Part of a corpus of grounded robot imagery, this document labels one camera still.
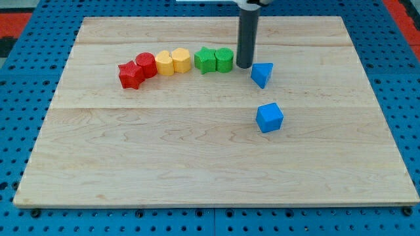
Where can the red cylinder block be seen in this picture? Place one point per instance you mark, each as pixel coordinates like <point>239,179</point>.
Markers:
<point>146,61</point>

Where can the red star block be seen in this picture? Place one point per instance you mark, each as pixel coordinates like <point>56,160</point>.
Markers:
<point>130,75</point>

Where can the light wooden board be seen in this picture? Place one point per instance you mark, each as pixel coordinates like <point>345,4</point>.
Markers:
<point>191,139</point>

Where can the green star block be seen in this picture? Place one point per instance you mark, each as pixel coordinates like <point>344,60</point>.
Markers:
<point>205,60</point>

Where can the blue cube block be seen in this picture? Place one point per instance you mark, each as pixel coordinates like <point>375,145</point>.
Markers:
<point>269,117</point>

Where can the yellow hexagon block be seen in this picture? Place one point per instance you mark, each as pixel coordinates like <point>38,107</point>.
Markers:
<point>181,60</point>

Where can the yellow heart block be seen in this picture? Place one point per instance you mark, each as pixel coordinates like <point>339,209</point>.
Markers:
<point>164,63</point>

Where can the blue triangle block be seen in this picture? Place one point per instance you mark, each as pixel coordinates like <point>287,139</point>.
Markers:
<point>261,73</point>

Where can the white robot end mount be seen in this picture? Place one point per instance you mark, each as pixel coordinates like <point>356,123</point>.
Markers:
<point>252,4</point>

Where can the green cylinder block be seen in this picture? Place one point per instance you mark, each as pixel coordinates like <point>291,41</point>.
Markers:
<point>224,59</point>

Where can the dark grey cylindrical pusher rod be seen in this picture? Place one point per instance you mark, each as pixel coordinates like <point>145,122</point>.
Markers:
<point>247,34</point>

